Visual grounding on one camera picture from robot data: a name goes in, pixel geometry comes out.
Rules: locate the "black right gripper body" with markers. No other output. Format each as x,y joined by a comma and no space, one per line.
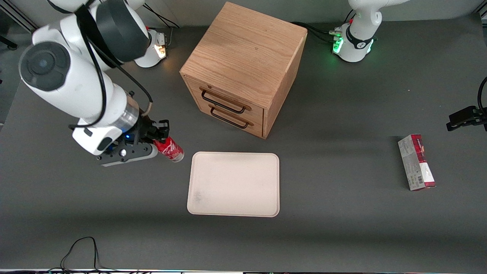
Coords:
146,129

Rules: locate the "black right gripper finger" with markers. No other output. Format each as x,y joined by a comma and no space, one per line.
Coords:
161,135
163,125

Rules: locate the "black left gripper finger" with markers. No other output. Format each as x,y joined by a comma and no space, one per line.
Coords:
458,123
466,114

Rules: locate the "red cola can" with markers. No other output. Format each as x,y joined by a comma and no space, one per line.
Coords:
173,150

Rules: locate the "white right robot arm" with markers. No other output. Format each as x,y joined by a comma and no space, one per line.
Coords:
76,83

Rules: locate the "beige plastic tray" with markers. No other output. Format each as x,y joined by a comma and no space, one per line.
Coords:
234,184

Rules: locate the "grey and red carton box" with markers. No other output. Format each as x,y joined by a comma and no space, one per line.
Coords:
416,161

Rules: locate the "wooden drawer cabinet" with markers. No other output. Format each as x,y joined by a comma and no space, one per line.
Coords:
243,49

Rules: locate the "black stand foot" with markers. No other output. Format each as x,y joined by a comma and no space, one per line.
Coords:
8,42

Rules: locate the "short aluminium frame rail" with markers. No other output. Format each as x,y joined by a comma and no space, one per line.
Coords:
481,15

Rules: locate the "long aluminium frame rail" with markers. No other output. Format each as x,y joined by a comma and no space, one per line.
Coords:
21,21

